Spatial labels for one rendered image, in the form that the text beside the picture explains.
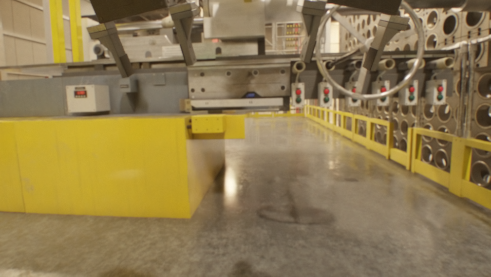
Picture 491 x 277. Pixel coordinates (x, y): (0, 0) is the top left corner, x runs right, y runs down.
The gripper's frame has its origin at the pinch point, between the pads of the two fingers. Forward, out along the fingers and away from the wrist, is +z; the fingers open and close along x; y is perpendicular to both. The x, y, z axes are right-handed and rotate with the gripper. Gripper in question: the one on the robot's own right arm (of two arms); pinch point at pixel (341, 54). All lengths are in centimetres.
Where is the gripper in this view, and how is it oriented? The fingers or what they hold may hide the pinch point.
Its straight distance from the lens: 51.4
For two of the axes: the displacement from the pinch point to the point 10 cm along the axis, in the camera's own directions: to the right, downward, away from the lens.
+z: -1.4, 8.7, 4.8
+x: 9.8, 0.7, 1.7
